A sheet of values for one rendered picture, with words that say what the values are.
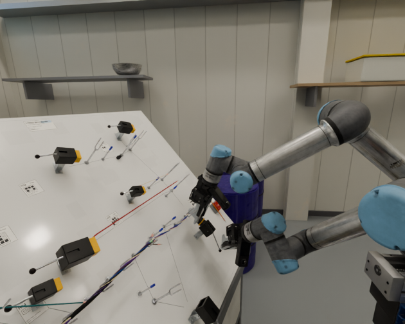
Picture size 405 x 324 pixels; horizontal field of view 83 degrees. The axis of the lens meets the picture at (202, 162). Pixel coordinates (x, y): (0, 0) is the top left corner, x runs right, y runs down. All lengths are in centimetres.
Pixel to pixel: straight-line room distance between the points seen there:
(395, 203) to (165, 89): 308
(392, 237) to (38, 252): 82
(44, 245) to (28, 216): 10
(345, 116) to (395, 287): 56
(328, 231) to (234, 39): 284
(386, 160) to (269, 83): 245
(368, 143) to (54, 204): 106
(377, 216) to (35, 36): 424
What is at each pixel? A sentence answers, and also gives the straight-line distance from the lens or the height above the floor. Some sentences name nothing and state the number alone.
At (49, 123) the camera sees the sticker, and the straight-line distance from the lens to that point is 109.
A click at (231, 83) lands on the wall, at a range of 325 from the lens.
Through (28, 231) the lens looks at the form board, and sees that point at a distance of 81.
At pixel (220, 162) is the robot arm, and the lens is 89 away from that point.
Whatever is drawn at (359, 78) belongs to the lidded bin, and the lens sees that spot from 307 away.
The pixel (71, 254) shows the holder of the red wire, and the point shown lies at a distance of 69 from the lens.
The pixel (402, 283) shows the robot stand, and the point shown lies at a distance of 102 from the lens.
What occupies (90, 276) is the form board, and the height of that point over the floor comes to 117.
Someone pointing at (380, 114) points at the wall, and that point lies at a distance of 380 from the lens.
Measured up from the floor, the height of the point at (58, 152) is 150.
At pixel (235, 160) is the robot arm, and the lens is 90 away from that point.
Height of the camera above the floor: 165
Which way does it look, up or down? 15 degrees down
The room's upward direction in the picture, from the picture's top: 1 degrees counter-clockwise
